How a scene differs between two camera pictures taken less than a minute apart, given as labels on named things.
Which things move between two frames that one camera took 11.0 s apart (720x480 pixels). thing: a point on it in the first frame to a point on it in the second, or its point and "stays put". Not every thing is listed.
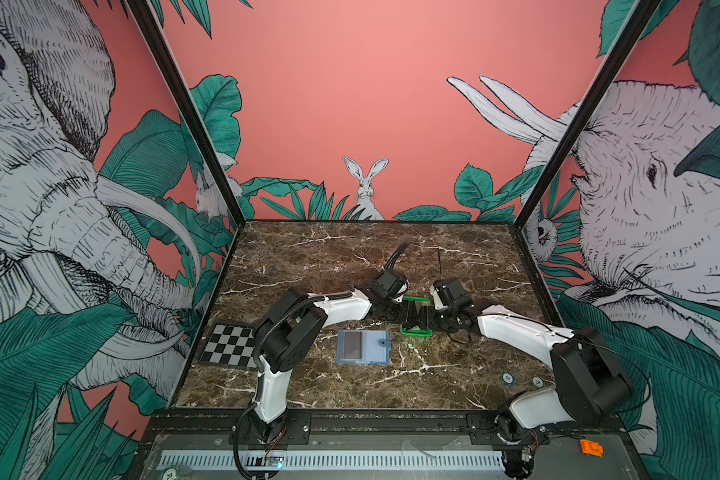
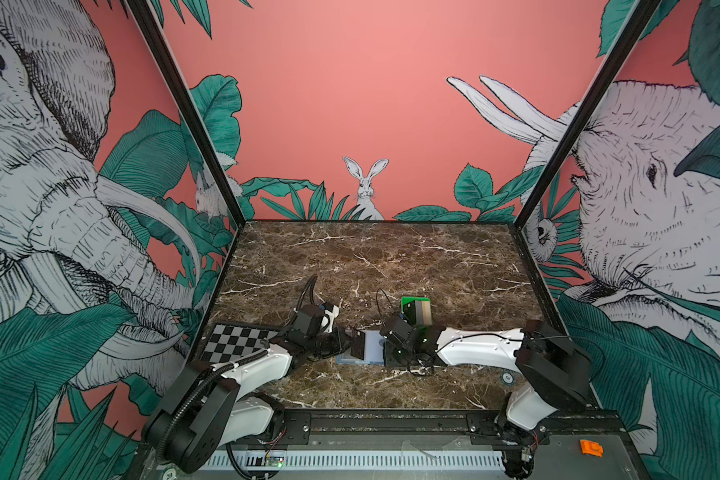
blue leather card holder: [363, 346] stays put
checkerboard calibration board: [231, 345] stays put
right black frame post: [640, 17] stays put
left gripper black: [405, 313] to [338, 342]
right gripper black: [428, 319] to [388, 357]
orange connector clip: [589, 447] stays put
